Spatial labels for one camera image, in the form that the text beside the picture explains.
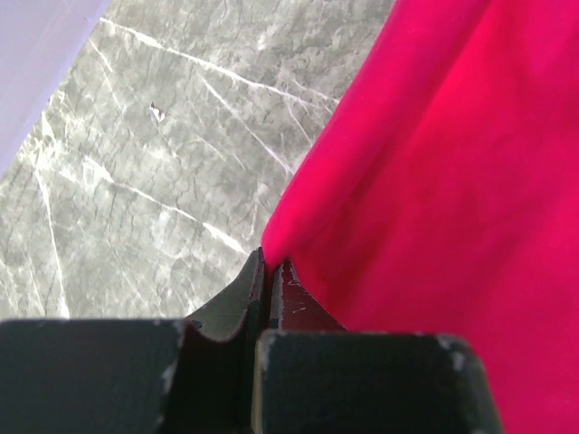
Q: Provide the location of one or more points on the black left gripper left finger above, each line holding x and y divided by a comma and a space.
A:
175, 375

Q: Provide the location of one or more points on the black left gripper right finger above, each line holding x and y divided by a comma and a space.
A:
313, 376

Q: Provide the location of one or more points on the hot pink t-shirt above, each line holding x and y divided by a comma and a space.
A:
442, 196

